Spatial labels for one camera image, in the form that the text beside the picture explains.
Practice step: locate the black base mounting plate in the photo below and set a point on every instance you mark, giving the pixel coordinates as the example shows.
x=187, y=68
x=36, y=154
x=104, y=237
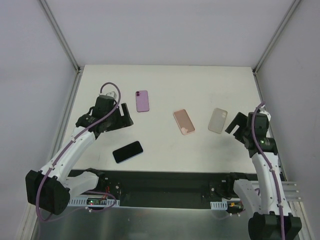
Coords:
x=172, y=190

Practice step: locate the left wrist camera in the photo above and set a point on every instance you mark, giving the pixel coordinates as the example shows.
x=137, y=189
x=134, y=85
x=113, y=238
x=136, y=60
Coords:
x=111, y=94

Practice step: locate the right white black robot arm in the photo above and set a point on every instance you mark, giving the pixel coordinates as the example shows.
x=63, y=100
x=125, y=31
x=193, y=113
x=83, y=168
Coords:
x=270, y=216

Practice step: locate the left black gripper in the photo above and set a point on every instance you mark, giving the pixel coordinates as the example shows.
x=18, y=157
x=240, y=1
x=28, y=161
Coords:
x=119, y=119

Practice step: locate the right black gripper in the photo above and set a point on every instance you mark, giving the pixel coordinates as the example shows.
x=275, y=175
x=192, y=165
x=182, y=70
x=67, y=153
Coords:
x=240, y=128

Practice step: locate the beige phone with case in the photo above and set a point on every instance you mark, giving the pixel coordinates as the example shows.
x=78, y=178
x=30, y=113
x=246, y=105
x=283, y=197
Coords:
x=217, y=120

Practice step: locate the aluminium front rail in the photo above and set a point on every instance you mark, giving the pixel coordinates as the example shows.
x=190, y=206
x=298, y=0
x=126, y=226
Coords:
x=291, y=191

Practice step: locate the blue smartphone black screen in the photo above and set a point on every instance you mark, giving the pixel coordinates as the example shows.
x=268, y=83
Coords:
x=127, y=152

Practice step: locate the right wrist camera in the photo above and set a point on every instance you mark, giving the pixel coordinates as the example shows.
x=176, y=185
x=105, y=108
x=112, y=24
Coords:
x=264, y=112

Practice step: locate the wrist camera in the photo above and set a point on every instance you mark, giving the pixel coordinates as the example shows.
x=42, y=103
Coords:
x=111, y=94
x=264, y=112

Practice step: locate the pink phone case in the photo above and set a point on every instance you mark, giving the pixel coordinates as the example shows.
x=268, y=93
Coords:
x=184, y=122

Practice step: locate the left white cable duct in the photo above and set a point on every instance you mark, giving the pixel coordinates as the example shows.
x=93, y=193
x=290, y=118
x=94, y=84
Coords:
x=93, y=202

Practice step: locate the white cable duct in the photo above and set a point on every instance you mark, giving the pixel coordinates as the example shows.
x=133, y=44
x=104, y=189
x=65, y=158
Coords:
x=93, y=202
x=219, y=205

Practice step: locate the aluminium frame post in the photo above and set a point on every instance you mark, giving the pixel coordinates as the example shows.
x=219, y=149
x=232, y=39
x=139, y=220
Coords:
x=59, y=34
x=276, y=35

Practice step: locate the left aluminium frame post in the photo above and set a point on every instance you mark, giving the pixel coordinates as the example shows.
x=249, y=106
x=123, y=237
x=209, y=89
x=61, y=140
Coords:
x=59, y=34

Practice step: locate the right aluminium frame post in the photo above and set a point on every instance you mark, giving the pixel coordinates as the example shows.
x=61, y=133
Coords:
x=276, y=35

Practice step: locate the right white cable duct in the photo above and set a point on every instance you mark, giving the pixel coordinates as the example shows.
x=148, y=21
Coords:
x=219, y=205

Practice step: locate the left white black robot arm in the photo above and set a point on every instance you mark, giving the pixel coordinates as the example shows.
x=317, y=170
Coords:
x=51, y=188

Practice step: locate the purple smartphone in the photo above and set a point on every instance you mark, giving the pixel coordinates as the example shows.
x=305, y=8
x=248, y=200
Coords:
x=142, y=101

